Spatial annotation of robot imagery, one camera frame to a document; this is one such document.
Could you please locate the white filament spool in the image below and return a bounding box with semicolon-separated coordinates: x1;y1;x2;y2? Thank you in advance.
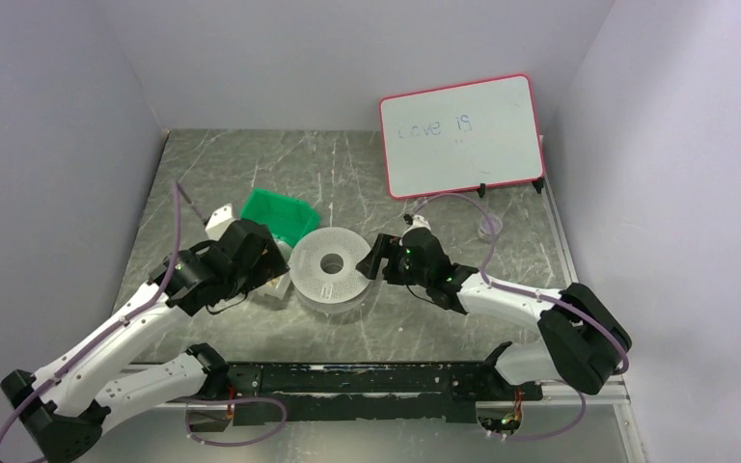
288;227;371;315

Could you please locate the green plastic bin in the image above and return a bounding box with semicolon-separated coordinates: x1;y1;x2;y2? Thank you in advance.
239;188;320;248

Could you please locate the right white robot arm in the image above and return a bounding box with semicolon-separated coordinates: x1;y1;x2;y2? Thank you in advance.
355;228;632;395

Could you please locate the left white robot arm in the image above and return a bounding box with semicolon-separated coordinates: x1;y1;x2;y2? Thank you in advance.
0;219;288;462

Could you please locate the red framed whiteboard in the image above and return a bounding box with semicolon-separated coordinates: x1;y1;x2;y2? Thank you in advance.
378;74;545;200

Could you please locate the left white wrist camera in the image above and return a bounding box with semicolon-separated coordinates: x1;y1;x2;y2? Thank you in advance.
205;203;235;240

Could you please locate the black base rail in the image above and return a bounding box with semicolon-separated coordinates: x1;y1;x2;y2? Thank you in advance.
187;361;542;432

